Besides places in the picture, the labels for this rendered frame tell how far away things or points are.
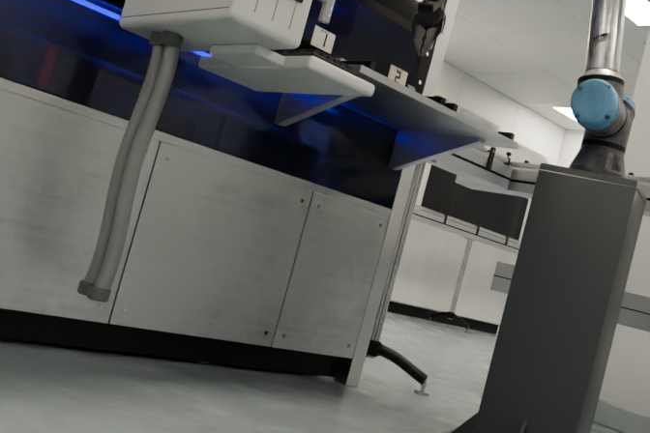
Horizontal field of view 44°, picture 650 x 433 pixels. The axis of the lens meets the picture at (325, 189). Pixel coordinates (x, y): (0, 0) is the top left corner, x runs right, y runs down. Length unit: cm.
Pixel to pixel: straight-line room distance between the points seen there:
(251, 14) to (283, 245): 98
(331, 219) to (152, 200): 63
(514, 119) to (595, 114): 887
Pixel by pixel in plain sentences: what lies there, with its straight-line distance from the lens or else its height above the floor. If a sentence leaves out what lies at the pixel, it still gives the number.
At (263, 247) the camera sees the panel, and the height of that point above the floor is 37.
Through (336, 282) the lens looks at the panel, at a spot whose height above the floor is 32.
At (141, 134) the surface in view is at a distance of 182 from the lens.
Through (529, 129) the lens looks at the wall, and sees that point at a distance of 1128.
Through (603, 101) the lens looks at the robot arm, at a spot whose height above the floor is 95.
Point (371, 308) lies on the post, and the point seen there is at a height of 26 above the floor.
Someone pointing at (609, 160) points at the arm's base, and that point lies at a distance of 223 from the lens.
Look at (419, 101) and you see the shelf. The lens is 213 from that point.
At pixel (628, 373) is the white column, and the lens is 367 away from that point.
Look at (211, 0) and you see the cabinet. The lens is 166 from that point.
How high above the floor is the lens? 43
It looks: 4 degrees up
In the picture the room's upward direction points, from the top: 15 degrees clockwise
